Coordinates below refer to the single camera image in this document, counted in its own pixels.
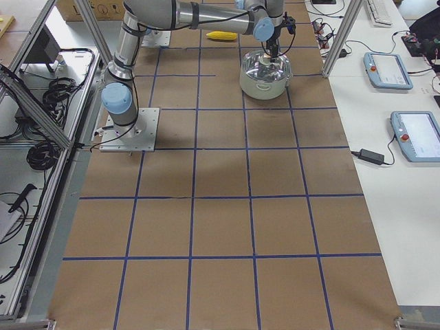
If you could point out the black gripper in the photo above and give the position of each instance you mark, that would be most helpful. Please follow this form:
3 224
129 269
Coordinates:
273 40

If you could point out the glass pot lid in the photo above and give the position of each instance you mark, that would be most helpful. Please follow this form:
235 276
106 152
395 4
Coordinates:
260 67

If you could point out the yellow corn cob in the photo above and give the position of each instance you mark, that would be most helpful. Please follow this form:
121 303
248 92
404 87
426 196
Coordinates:
222 36

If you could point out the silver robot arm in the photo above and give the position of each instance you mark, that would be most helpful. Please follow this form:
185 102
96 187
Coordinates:
251 18

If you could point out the pale green cooking pot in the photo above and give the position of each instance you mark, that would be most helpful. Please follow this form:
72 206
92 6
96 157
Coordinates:
262 90

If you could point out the small circuit board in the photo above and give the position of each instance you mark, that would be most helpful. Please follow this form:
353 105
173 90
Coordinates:
318 27
324 40

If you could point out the white keyboard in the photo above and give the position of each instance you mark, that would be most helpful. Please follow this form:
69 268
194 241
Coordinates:
378 13

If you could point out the far teach pendant tablet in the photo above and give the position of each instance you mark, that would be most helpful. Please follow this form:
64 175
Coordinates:
387 71

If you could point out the teach pendant tablet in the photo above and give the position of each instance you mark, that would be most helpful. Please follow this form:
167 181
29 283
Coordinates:
417 133
387 71

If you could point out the black power adapter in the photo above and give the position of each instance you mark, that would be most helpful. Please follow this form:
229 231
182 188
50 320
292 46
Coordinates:
370 156

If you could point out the near teach pendant tablet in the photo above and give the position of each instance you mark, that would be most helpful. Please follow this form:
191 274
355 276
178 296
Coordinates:
417 133

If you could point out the cardboard box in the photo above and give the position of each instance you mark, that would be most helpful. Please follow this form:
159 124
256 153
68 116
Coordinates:
104 10

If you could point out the aluminium frame post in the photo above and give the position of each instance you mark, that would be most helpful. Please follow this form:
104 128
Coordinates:
343 31

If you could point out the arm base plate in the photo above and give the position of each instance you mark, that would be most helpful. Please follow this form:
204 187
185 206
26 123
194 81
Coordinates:
141 137
154 38

